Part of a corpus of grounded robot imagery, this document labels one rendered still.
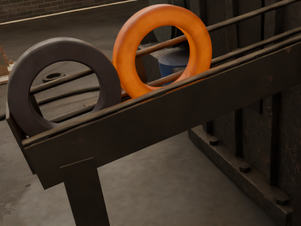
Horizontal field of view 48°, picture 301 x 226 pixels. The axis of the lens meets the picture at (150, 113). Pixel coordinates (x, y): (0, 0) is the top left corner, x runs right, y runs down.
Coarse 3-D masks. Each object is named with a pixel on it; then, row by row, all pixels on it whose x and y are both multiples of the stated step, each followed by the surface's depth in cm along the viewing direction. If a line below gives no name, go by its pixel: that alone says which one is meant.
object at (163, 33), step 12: (156, 0) 193; (168, 0) 179; (180, 0) 178; (156, 36) 208; (168, 36) 190; (144, 48) 228; (168, 48) 200; (180, 48) 217; (144, 60) 228; (156, 60) 206; (156, 72) 211
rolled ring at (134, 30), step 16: (144, 16) 56; (160, 16) 57; (176, 16) 58; (192, 16) 59; (128, 32) 56; (144, 32) 57; (192, 32) 60; (128, 48) 57; (192, 48) 63; (208, 48) 62; (128, 64) 58; (192, 64) 64; (208, 64) 63; (128, 80) 59; (176, 80) 65
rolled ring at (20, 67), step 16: (32, 48) 52; (48, 48) 52; (64, 48) 52; (80, 48) 53; (96, 48) 55; (16, 64) 52; (32, 64) 52; (48, 64) 52; (96, 64) 55; (112, 64) 56; (16, 80) 52; (32, 80) 53; (112, 80) 57; (16, 96) 52; (112, 96) 58; (16, 112) 53; (32, 112) 54; (32, 128) 55; (48, 128) 56
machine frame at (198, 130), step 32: (192, 0) 136; (224, 0) 113; (256, 0) 98; (224, 32) 118; (256, 32) 102; (288, 96) 97; (192, 128) 158; (224, 128) 139; (256, 128) 117; (288, 128) 101; (224, 160) 133; (256, 160) 122; (288, 160) 105; (256, 192) 116; (288, 192) 109; (288, 224) 105
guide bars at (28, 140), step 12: (300, 36) 66; (264, 48) 64; (276, 48) 64; (240, 60) 62; (204, 72) 61; (216, 72) 62; (180, 84) 60; (144, 96) 58; (156, 96) 59; (108, 108) 57; (120, 108) 57; (84, 120) 56; (48, 132) 55; (60, 132) 55; (24, 144) 54
